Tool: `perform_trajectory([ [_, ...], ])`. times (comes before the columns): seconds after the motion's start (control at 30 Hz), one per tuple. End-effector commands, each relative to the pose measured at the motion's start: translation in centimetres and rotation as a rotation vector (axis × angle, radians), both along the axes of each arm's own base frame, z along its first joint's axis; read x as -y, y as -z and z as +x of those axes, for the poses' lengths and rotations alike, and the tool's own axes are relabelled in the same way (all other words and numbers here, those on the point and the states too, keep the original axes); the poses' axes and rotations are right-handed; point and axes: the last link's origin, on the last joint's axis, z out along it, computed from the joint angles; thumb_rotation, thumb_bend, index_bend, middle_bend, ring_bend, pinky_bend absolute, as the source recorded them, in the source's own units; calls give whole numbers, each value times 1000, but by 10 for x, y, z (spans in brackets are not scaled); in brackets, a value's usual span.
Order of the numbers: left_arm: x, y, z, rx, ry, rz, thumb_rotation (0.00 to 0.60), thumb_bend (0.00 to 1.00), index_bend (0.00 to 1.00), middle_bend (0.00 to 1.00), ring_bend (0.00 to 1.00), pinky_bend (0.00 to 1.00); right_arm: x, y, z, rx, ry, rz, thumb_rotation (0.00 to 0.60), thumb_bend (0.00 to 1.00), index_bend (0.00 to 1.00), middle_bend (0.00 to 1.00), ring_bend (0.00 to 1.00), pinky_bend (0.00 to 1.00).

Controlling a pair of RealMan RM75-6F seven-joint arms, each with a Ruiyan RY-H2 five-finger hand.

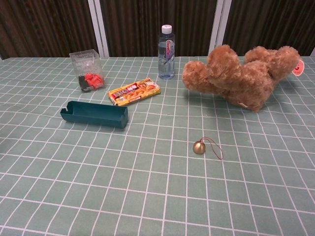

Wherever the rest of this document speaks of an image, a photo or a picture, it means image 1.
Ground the yellow curry roux box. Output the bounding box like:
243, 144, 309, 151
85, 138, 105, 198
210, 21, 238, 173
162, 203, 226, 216
107, 78, 161, 107

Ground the golden bell with red string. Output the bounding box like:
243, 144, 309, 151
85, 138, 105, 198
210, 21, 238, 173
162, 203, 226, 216
192, 137, 225, 161

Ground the clear plastic water bottle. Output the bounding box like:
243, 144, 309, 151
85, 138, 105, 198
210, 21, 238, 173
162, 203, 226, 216
158, 24, 176, 81

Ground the white partition frame post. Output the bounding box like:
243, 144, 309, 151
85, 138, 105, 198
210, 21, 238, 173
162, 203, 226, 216
87, 0, 110, 59
208, 0, 231, 57

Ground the brown plush teddy bear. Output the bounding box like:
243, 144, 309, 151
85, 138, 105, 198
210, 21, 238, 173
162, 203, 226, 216
181, 44, 306, 113

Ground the dark green oblong tray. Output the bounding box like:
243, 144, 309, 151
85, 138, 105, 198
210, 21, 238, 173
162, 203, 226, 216
60, 100, 129, 129

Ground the clear plastic box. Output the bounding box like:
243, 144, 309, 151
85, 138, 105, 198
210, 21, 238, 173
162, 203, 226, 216
68, 49, 107, 93

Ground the orange and black toy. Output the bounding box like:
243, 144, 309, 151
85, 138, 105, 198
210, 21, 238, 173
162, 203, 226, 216
78, 71, 105, 92

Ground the green checkered tablecloth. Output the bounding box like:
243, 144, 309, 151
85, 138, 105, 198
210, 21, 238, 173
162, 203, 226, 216
0, 56, 315, 236

